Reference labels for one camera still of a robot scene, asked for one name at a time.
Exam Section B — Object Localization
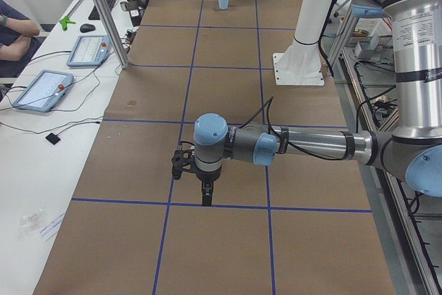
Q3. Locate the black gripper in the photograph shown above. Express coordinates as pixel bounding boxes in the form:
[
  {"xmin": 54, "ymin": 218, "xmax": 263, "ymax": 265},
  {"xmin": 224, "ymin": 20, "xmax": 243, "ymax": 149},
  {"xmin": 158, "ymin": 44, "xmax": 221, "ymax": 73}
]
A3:
[{"xmin": 195, "ymin": 167, "xmax": 221, "ymax": 207}]

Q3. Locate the light blue plastic cup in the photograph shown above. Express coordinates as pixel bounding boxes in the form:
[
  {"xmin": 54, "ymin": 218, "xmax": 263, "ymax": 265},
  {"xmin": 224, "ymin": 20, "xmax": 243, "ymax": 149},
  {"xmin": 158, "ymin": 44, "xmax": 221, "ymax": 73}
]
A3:
[{"xmin": 218, "ymin": 0, "xmax": 229, "ymax": 10}]

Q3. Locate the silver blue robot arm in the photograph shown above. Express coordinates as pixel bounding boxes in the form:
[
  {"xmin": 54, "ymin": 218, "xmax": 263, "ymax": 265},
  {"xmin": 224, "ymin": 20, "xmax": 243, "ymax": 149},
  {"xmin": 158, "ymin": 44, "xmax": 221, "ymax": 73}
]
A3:
[{"xmin": 192, "ymin": 0, "xmax": 441, "ymax": 206}]

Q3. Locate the small black square pad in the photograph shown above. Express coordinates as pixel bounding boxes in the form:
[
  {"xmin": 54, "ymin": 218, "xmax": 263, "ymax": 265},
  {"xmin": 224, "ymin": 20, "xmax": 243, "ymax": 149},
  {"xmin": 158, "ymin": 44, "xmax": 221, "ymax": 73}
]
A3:
[{"xmin": 45, "ymin": 133, "xmax": 61, "ymax": 145}]

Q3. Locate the clear plastic bag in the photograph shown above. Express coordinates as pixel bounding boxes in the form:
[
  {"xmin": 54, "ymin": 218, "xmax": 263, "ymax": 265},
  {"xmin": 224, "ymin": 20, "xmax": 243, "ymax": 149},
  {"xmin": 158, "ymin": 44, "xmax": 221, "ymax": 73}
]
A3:
[{"xmin": 18, "ymin": 208, "xmax": 46, "ymax": 240}]

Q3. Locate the far blue teach pendant tablet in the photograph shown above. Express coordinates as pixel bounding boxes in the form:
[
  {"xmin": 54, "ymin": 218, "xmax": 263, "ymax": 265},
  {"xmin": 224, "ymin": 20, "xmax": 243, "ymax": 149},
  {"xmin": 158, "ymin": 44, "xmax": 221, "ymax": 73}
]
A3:
[{"xmin": 66, "ymin": 35, "xmax": 111, "ymax": 68}]

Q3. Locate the blue teach pendant tablet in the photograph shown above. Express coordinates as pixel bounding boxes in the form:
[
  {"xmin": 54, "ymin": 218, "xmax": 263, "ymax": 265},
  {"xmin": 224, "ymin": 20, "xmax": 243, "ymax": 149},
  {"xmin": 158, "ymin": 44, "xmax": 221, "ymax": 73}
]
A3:
[
  {"xmin": 66, "ymin": 35, "xmax": 111, "ymax": 68},
  {"xmin": 12, "ymin": 70, "xmax": 74, "ymax": 113}
]

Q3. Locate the near blue teach pendant tablet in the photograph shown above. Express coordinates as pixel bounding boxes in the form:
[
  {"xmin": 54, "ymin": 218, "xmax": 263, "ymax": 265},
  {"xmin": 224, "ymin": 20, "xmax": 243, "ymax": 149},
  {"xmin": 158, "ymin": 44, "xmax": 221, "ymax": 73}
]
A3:
[{"xmin": 12, "ymin": 70, "xmax": 74, "ymax": 113}]

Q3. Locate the black computer mouse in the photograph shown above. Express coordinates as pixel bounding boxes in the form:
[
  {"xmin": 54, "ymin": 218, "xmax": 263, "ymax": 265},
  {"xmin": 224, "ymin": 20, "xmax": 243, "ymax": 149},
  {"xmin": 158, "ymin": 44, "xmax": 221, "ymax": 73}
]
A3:
[{"xmin": 79, "ymin": 23, "xmax": 96, "ymax": 33}]

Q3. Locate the black keyboard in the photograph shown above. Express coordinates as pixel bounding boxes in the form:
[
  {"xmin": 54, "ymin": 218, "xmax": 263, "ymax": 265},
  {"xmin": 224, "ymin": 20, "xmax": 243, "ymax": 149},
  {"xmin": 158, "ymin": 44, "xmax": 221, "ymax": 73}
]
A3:
[{"xmin": 88, "ymin": 0, "xmax": 122, "ymax": 21}]

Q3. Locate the green plastic clamp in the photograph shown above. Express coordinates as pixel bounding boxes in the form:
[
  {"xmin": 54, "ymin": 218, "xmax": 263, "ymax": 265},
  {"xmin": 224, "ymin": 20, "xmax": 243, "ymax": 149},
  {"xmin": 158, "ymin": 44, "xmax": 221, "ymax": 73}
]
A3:
[{"xmin": 59, "ymin": 16, "xmax": 76, "ymax": 31}]

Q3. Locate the seated person in blue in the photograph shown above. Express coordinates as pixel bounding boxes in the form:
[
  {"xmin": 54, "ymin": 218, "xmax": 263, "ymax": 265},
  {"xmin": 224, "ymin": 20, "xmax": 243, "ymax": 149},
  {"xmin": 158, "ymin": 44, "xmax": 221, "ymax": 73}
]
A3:
[{"xmin": 1, "ymin": 0, "xmax": 41, "ymax": 77}]

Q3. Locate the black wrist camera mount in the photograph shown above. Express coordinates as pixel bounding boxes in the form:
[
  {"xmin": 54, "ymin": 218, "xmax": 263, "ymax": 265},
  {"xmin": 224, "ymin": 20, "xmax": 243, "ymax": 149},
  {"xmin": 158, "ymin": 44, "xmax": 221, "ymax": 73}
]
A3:
[{"xmin": 171, "ymin": 148, "xmax": 196, "ymax": 180}]

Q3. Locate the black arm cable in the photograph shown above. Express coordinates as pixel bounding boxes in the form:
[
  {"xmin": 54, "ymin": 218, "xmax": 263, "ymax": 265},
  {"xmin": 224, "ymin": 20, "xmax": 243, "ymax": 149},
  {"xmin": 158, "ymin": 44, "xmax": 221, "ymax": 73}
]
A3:
[{"xmin": 238, "ymin": 96, "xmax": 346, "ymax": 161}]

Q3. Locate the aluminium frame post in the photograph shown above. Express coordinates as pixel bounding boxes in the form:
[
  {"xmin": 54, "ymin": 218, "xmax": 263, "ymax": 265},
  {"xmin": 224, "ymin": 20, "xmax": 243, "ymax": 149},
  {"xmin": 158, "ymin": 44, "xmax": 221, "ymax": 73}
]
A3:
[{"xmin": 93, "ymin": 0, "xmax": 129, "ymax": 69}]

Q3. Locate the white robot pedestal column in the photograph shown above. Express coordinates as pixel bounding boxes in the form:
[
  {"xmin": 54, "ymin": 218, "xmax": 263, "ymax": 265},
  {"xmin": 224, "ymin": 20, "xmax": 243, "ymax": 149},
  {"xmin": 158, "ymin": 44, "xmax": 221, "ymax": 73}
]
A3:
[{"xmin": 273, "ymin": 0, "xmax": 336, "ymax": 86}]

